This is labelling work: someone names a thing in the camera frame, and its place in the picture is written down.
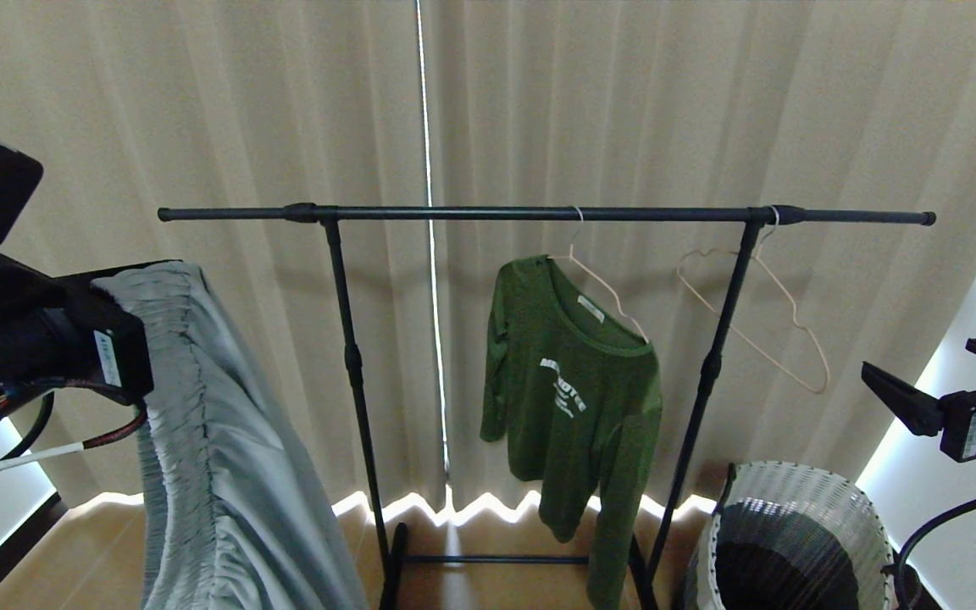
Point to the white laundry basket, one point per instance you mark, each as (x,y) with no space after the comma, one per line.
(793,500)

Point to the pink clothes hanger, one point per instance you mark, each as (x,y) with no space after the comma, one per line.
(751,341)
(602,288)

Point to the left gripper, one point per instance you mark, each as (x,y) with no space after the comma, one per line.
(30,339)

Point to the pale grey shorts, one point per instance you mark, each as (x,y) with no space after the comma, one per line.
(217,474)

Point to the black clothes rack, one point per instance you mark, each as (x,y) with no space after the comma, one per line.
(539,213)

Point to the green printed t-shirt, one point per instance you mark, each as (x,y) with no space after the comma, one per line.
(573,407)

